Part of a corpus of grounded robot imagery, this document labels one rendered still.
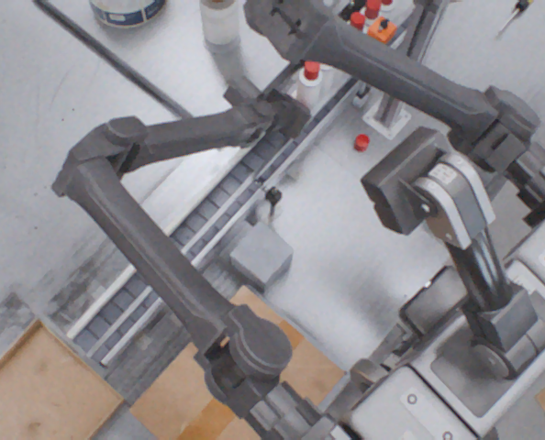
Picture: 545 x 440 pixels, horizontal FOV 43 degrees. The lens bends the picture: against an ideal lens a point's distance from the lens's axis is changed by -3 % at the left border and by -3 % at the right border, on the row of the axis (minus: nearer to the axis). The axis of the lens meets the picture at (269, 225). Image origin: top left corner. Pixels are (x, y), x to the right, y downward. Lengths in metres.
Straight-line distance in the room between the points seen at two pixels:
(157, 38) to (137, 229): 0.89
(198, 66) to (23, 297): 0.67
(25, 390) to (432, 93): 1.07
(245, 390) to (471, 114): 0.48
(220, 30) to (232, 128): 0.43
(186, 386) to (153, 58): 0.83
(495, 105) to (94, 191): 0.57
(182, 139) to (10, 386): 0.72
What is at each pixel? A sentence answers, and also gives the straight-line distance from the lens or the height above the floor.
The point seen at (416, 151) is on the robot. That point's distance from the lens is 0.72.
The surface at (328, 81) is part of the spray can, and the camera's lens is 1.58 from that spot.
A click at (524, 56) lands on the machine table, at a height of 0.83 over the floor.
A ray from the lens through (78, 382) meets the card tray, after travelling 1.58.
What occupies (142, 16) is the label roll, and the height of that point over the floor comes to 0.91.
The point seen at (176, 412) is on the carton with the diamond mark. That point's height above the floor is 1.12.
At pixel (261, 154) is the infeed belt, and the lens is 1.62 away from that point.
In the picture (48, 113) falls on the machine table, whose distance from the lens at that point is 1.79.
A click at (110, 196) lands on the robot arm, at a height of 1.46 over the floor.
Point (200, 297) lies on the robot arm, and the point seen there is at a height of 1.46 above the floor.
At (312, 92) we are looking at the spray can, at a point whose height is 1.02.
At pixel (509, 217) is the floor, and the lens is 2.66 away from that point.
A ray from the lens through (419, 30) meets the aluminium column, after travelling 1.40.
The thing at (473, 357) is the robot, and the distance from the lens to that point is 0.89.
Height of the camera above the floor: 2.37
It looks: 73 degrees down
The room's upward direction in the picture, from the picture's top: 5 degrees clockwise
